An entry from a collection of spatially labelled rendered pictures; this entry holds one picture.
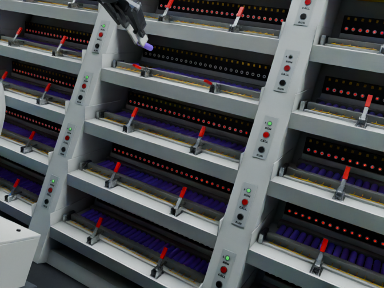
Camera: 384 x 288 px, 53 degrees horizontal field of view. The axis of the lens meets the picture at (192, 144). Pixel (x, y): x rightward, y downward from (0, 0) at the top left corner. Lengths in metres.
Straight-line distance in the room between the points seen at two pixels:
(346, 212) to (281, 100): 0.34
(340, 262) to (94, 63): 1.03
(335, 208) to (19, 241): 0.74
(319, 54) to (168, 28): 0.51
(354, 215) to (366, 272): 0.16
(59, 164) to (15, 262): 0.72
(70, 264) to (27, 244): 0.69
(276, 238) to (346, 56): 0.53
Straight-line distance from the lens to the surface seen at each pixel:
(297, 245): 1.13
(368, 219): 1.05
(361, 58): 1.12
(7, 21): 2.04
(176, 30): 1.32
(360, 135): 1.07
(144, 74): 1.34
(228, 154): 1.19
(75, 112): 1.45
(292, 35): 1.17
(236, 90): 1.20
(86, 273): 1.43
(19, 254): 0.79
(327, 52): 1.14
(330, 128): 1.08
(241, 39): 1.21
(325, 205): 1.06
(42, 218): 1.50
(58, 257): 1.51
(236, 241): 1.11
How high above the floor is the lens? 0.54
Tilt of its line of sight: 1 degrees up
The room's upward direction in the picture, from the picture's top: 18 degrees clockwise
